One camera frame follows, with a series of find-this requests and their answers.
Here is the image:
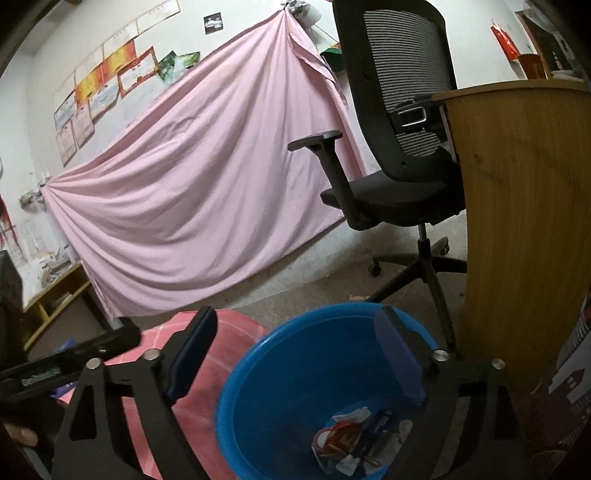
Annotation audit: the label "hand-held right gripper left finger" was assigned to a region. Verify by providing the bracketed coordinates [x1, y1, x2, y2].
[51, 305, 219, 480]

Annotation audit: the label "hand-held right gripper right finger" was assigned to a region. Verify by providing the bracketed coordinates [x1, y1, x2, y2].
[375, 305, 529, 480]

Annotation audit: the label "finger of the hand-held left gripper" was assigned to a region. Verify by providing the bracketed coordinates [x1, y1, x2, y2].
[88, 316, 142, 365]

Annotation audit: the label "dark blue foil wrapper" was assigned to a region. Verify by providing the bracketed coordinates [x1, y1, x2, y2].
[359, 408, 396, 463]

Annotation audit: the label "blue plastic basin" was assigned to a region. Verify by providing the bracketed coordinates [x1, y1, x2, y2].
[216, 302, 443, 480]

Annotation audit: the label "red paper packet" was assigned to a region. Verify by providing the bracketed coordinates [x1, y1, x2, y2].
[315, 418, 366, 456]

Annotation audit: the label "person's left hand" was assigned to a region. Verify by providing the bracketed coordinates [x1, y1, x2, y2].
[7, 425, 42, 449]

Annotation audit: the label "pink checked tablecloth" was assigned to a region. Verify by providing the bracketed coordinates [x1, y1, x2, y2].
[55, 310, 274, 480]

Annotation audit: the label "low wooden shelf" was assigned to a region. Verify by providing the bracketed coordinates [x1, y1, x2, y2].
[21, 262, 94, 352]

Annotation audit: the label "crumpled white wrapper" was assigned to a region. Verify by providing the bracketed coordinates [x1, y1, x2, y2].
[334, 455, 361, 477]

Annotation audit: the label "pink hanging sheet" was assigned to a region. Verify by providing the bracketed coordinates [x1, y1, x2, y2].
[41, 7, 385, 320]

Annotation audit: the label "black office chair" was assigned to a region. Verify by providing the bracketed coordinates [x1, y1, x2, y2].
[287, 0, 468, 357]

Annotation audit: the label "patterned cloth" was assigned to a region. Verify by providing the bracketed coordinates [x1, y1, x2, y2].
[529, 286, 591, 480]

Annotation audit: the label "wooden desk panel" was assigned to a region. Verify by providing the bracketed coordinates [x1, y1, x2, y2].
[431, 79, 591, 398]

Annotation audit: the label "green hanging ornament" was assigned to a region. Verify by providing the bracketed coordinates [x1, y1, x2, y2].
[320, 41, 345, 73]

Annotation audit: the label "red hanging ornament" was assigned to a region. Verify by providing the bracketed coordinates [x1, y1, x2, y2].
[490, 21, 522, 60]

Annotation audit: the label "row of wall certificates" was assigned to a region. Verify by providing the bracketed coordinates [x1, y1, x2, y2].
[52, 0, 182, 168]

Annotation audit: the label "green wall photos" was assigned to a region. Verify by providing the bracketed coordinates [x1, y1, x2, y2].
[156, 51, 202, 85]

